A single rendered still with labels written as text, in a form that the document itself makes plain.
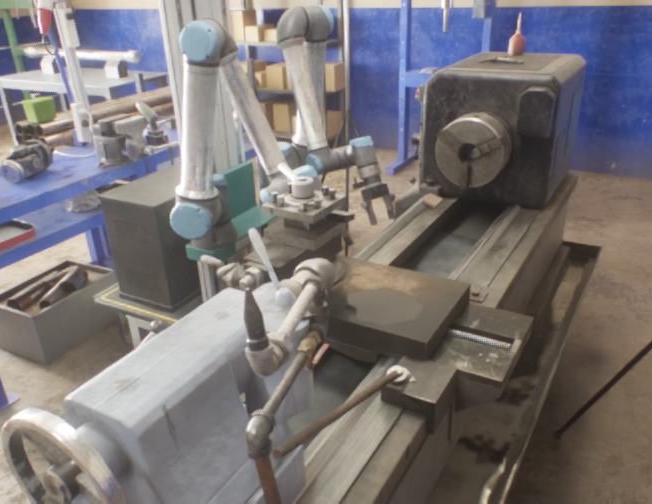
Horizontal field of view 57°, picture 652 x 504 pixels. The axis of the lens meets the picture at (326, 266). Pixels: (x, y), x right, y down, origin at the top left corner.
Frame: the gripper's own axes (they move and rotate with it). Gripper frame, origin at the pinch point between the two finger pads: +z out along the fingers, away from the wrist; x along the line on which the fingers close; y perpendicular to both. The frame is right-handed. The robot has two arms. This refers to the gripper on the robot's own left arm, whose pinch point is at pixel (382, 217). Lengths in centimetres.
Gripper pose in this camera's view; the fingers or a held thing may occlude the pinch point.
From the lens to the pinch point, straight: 249.8
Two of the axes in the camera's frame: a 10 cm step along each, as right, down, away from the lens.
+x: 6.3, -2.6, 7.3
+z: 2.8, 9.5, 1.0
